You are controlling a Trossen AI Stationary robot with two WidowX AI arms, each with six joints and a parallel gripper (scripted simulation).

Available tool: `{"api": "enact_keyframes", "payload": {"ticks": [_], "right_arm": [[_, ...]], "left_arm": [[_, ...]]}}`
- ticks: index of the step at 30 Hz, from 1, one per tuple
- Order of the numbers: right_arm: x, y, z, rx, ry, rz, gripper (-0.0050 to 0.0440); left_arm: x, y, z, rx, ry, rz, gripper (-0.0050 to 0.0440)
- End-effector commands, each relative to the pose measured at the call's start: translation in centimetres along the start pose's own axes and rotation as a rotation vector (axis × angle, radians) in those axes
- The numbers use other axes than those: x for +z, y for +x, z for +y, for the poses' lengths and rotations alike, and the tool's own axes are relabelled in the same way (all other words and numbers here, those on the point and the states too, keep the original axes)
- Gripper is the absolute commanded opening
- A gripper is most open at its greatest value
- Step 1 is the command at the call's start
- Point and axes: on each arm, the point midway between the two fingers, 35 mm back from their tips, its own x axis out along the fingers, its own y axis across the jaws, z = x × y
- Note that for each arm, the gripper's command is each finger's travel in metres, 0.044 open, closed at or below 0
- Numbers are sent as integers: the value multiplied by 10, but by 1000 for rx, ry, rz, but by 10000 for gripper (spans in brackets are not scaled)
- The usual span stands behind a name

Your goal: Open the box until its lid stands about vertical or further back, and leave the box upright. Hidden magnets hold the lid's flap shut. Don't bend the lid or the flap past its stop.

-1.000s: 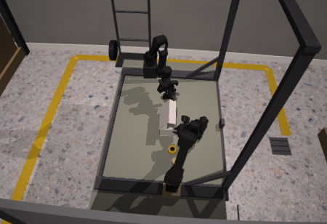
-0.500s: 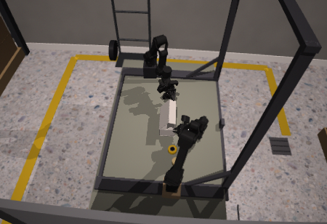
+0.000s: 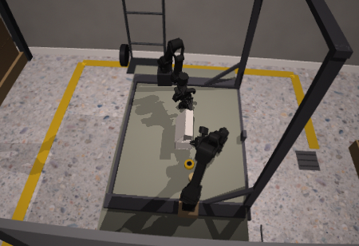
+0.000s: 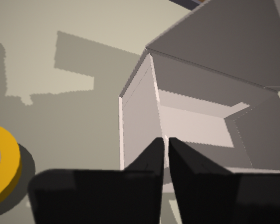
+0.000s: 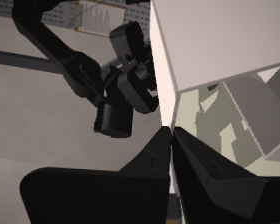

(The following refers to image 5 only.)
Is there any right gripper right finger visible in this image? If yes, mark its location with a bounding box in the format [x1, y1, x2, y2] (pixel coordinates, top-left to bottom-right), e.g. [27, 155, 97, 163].
[172, 126, 280, 224]

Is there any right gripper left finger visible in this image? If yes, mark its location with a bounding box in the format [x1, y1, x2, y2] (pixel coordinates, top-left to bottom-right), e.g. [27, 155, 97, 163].
[19, 126, 172, 224]

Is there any white cardboard box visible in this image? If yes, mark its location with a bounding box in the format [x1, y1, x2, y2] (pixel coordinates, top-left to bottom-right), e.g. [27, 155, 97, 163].
[150, 0, 280, 161]

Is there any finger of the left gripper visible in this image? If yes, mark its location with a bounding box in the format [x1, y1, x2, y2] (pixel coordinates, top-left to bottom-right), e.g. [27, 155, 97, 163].
[148, 50, 154, 66]

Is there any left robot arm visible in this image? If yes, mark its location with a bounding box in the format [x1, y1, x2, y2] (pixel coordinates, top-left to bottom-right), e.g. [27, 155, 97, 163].
[12, 0, 151, 138]

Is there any dark grey metal support frame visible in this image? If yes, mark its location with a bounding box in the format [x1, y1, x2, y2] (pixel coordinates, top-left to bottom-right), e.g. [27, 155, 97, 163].
[0, 38, 151, 81]

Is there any white printed paper sheet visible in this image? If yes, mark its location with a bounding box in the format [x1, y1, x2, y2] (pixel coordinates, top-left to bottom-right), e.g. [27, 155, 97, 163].
[78, 0, 125, 37]

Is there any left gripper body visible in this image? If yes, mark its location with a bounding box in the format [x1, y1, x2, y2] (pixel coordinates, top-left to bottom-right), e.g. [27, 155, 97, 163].
[118, 47, 159, 114]

